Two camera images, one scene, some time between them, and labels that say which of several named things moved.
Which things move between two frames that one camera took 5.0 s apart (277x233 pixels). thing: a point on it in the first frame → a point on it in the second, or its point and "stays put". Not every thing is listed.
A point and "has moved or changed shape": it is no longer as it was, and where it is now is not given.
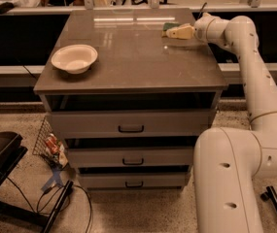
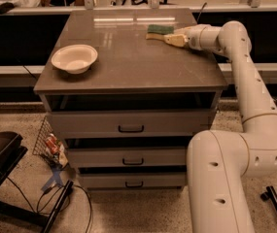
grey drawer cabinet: x=128 y=101 stays put
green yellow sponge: x=167 y=25 has moved or changed shape
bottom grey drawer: x=109 y=181 stays put
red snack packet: x=52 y=143 stays put
